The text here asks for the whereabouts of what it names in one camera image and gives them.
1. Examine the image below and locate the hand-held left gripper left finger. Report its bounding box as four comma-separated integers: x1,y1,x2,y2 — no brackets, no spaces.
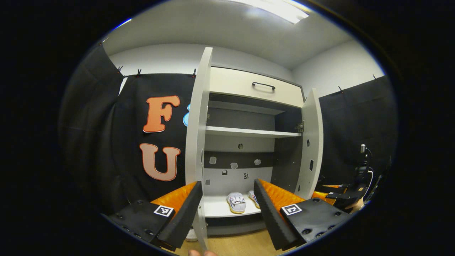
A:
107,181,204,251

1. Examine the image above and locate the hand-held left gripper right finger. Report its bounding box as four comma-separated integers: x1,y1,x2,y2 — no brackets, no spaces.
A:
253,178,350,251

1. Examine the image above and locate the white sneaker shoe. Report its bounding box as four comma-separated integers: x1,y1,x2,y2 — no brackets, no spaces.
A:
248,190,261,209
227,192,247,214

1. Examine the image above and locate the cream cabinet drawer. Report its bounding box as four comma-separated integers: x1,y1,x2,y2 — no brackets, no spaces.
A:
210,66,305,108

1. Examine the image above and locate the white cabinet shelf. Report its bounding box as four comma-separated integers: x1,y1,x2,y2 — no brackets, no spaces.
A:
205,126,302,138

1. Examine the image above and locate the rectangular ceiling light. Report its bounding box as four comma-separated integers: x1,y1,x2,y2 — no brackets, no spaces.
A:
227,0,310,25
113,18,133,31

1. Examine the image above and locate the white shoe cabinet door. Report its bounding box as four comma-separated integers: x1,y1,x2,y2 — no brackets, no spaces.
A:
294,88,324,200
185,47,214,251

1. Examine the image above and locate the white shoe cabinet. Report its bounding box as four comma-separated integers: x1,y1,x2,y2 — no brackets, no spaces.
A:
203,66,306,237

